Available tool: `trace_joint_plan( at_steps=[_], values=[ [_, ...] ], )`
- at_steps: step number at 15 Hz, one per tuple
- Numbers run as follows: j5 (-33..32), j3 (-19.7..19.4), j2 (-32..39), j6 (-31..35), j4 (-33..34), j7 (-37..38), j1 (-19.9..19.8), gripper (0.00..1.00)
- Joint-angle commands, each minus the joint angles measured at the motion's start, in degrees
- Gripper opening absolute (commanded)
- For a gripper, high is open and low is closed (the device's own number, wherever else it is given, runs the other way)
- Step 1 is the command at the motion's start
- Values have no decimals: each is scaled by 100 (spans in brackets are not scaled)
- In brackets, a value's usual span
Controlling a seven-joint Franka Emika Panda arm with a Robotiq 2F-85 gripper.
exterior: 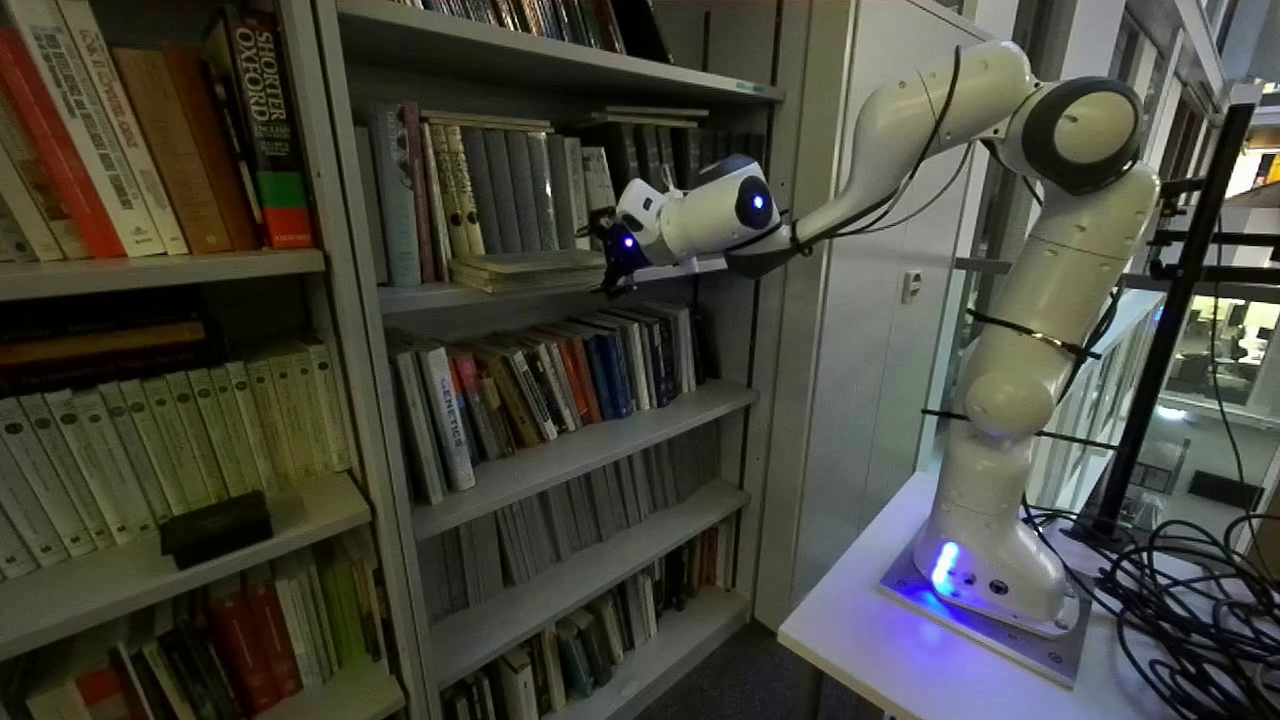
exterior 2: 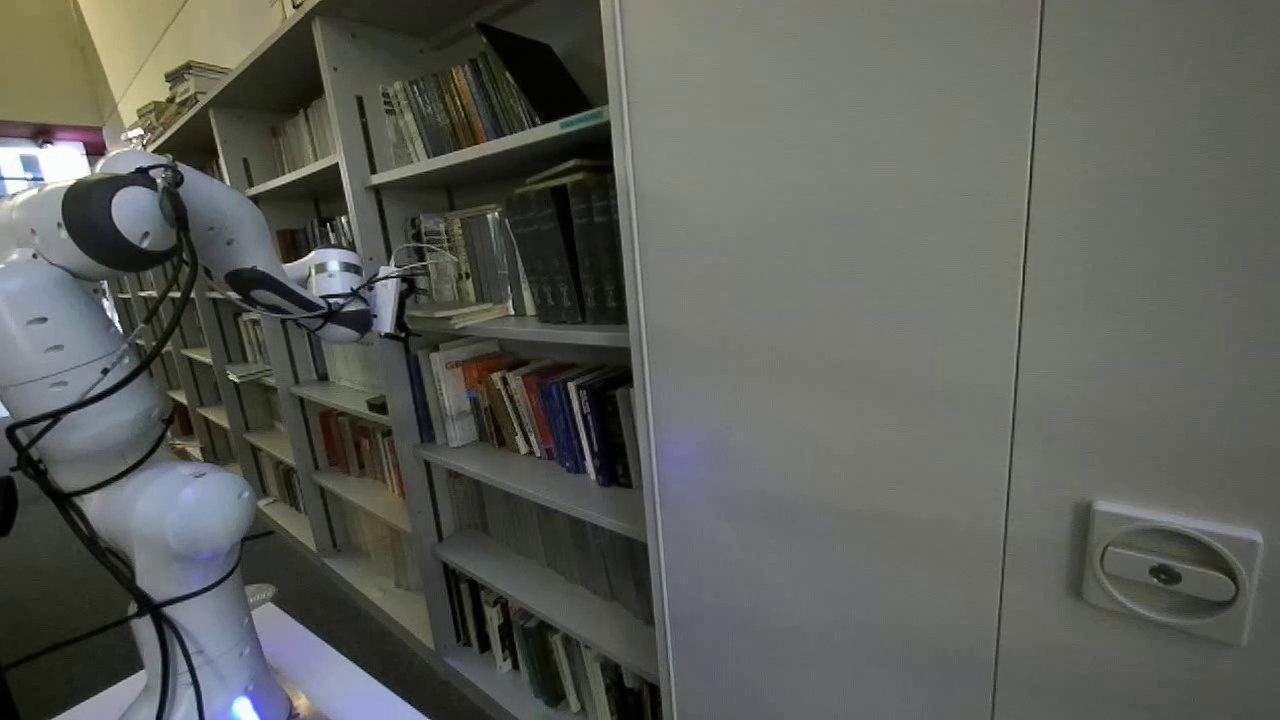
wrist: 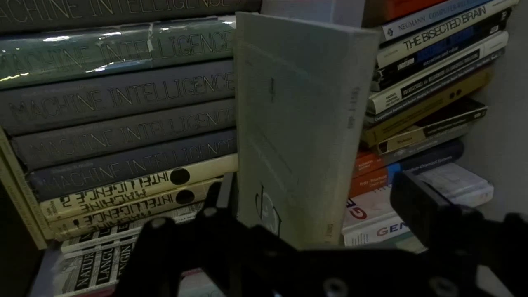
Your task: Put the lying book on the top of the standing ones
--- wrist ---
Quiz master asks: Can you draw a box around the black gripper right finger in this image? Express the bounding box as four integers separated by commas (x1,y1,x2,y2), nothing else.
390,170,461,252

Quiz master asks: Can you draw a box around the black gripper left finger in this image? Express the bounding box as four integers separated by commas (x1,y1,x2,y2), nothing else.
200,173,240,219

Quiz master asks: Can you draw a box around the pale cream book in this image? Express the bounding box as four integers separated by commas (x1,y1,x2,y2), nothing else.
233,11,384,251

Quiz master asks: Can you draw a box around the white paperback book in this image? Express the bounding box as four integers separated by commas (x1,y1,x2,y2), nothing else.
418,160,497,209

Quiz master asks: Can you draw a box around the white book red lettering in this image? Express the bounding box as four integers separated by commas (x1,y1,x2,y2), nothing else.
342,183,423,249

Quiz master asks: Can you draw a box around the grey blue book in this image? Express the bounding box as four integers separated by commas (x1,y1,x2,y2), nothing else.
384,137,466,168

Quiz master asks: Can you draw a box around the dark book cream label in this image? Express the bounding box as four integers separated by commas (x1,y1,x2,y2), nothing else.
375,97,491,157

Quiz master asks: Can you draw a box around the olive yellow book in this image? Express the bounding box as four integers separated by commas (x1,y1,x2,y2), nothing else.
360,66,496,148

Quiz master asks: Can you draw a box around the cream Machine Intelligence 2 book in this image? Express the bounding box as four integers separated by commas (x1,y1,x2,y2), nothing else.
39,153,240,223

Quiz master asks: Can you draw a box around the white book black label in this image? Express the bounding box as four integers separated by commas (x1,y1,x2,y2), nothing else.
365,30,512,119

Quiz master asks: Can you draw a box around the black white striped Nature book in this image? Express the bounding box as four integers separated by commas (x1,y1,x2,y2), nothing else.
30,219,184,297

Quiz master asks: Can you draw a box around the black book blue label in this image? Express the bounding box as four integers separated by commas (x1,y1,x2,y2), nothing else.
372,7,516,94

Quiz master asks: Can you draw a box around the white Bisected Brain book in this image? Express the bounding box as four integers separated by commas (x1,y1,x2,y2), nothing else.
375,0,520,71

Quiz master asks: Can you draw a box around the teal glossy Machine Intelligence book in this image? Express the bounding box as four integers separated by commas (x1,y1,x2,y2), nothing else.
0,15,240,92

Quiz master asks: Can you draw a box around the pale blue white book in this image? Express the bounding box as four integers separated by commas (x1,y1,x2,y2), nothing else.
380,0,494,44

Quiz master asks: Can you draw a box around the orange red book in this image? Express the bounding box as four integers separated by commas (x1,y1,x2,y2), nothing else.
364,0,450,25

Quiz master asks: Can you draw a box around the cream thin flat book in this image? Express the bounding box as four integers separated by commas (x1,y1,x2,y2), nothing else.
0,129,52,252

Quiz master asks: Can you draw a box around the grey metal bookshelf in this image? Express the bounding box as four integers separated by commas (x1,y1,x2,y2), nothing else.
0,0,528,297

